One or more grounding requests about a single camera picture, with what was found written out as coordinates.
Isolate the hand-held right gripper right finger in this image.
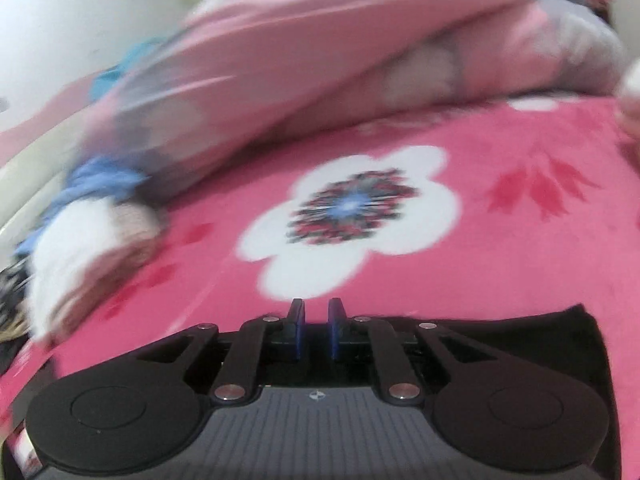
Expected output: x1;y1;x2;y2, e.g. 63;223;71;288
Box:
327;298;493;406

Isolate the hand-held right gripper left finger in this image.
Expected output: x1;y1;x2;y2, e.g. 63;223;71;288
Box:
135;298;307;406

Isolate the black t-shirt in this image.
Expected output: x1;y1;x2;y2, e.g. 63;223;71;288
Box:
220;304;615;480

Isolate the pale pink garment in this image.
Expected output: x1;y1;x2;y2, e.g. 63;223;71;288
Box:
615;95;640;146

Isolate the pink flower-print blanket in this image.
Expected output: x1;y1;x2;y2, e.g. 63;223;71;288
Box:
0;95;640;480

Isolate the white crumpled garment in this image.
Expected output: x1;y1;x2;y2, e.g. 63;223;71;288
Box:
27;195;126;336

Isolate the light blue garment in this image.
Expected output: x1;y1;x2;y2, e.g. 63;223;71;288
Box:
15;155;151;256

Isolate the pink floral quilt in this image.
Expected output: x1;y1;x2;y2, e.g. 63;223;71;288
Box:
75;0;628;211

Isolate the dark patterned garment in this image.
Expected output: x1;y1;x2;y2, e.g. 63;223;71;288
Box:
0;260;33;343

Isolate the cream padded headboard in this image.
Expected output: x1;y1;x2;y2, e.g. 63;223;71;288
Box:
0;75;111;226

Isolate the turquoise plush toy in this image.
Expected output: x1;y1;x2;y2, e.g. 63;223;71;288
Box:
90;42;166;103

